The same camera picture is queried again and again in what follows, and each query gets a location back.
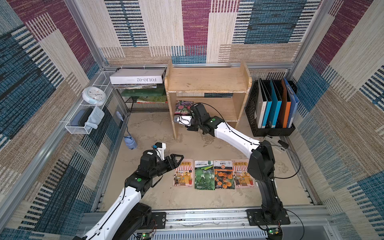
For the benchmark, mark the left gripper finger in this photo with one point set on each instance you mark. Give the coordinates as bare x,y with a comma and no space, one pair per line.
176,157
176,163

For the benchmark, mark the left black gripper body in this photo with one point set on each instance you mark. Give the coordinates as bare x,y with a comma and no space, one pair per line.
168,167

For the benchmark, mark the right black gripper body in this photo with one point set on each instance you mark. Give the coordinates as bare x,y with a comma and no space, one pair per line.
193,120

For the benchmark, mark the purple flower seed bag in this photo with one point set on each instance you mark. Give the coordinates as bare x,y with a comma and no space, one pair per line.
182,108

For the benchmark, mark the green melon seed bag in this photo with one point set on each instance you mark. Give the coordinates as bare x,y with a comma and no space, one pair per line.
204,175

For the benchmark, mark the orange marigold seed bag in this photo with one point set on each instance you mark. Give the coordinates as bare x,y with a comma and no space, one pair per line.
224,175

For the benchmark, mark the pink flower shop seed bag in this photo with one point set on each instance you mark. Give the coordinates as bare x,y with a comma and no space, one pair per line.
241,176

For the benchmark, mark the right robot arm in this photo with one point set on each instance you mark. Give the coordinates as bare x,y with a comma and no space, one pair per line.
261,164

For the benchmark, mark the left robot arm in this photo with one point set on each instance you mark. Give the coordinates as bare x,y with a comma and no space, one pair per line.
127,214

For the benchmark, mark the wooden two-tier shelf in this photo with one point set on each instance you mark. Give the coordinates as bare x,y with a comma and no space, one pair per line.
223,90

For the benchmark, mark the green book on rack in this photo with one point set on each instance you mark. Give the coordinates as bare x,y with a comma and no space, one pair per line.
143,92

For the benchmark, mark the black file holder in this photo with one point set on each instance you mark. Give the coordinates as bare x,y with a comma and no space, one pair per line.
251,108

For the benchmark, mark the white binder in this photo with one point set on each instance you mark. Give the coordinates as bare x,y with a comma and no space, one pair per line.
261,105

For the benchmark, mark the teal binder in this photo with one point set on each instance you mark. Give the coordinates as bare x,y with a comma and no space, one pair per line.
276,104
269,103

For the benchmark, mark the grey stapler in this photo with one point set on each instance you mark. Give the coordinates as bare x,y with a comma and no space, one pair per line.
277,142

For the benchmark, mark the light blue cloth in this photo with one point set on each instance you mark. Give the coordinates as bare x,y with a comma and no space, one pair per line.
94,119

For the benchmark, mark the white folio box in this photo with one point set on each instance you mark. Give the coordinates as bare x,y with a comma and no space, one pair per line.
137,76

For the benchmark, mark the orange binder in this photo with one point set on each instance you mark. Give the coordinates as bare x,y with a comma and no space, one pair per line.
286,105

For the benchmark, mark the white round clock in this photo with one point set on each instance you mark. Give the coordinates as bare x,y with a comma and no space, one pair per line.
94,96

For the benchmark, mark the dark pouch in basket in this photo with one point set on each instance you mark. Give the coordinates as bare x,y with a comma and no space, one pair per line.
81,117

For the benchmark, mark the blue binder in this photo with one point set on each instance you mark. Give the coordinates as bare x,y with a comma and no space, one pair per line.
294,103

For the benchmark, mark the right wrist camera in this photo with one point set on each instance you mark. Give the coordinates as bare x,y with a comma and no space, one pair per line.
183,120

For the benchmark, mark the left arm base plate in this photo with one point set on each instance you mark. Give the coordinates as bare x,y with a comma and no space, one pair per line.
156,220

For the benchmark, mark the black wire rack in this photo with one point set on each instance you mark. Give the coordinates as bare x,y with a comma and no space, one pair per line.
144,104

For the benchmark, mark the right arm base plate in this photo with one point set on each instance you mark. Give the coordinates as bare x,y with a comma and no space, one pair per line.
259,217

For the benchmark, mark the white wire basket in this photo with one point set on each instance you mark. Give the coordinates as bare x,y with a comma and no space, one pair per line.
102,82

